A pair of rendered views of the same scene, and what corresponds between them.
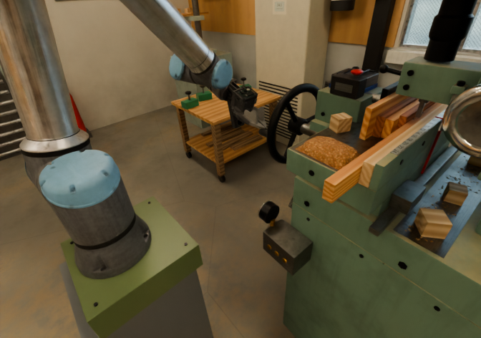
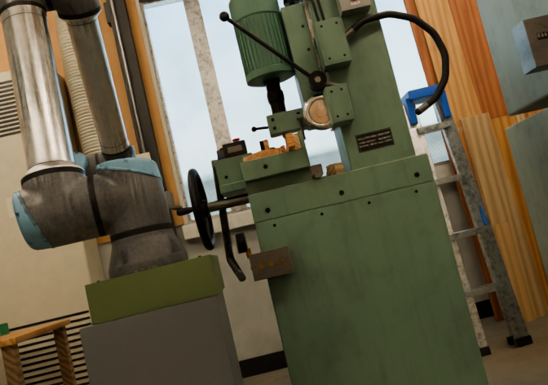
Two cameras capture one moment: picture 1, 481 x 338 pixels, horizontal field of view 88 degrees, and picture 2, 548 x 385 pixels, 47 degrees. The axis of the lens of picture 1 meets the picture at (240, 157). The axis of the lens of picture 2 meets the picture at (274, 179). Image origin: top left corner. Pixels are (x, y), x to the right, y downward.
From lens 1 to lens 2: 1.68 m
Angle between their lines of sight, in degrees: 64
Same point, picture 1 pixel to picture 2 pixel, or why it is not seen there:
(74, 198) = (152, 166)
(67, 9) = not seen: outside the picture
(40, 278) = not seen: outside the picture
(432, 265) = (350, 176)
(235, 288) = not seen: outside the picture
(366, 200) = (304, 157)
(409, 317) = (367, 230)
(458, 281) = (362, 174)
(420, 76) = (278, 120)
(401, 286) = (350, 210)
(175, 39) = (117, 113)
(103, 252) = (170, 233)
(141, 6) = (108, 82)
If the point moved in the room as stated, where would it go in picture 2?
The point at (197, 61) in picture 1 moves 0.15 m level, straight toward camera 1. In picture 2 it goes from (123, 138) to (161, 123)
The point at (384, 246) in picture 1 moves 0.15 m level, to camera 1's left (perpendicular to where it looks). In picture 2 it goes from (327, 191) to (299, 194)
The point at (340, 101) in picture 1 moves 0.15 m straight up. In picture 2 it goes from (236, 159) to (227, 117)
